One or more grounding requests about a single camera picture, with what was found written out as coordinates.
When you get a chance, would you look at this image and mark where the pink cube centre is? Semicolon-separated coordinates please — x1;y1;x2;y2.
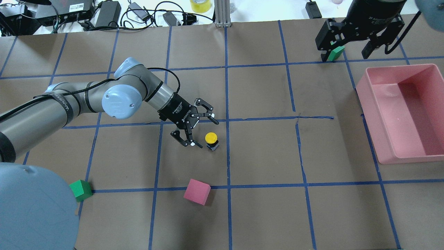
183;179;211;206

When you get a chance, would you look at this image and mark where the yellow tape roll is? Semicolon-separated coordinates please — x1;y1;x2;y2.
190;0;212;13

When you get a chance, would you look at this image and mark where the green cube near left arm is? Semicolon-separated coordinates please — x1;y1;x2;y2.
69;180;93;202

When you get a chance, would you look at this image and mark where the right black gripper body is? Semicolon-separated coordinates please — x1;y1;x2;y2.
345;0;405;43

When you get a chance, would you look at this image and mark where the yellow push button switch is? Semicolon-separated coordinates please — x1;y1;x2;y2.
205;132;219;152

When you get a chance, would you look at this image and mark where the black power adapter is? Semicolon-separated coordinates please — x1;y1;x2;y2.
95;0;121;27

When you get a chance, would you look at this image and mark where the green cube near bin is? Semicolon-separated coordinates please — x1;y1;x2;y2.
327;46;345;61

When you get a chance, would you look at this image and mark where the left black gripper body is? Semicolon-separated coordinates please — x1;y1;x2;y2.
158;92;199;134

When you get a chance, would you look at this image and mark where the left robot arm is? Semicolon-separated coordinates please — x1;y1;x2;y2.
0;57;219;250

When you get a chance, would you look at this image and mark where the aluminium frame post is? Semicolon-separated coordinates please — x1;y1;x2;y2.
214;0;232;27

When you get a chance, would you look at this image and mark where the pink plastic bin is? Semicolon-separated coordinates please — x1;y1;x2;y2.
356;64;444;164

